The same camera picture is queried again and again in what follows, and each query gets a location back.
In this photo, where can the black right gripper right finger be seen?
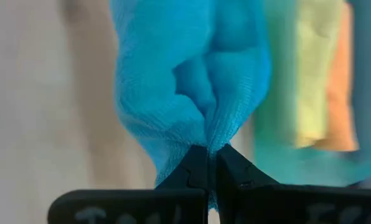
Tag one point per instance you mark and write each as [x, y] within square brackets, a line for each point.
[266, 202]

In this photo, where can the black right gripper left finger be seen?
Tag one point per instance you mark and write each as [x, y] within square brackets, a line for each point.
[173, 202]

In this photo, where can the blue microfiber towel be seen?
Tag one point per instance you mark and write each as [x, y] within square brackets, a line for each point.
[173, 77]

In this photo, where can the orange microfiber towel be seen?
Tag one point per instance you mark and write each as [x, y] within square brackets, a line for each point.
[341, 93]

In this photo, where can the yellow microfiber towel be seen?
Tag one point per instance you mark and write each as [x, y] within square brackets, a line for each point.
[313, 77]

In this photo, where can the teal translucent plastic basket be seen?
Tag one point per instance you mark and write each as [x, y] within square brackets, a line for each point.
[297, 168]

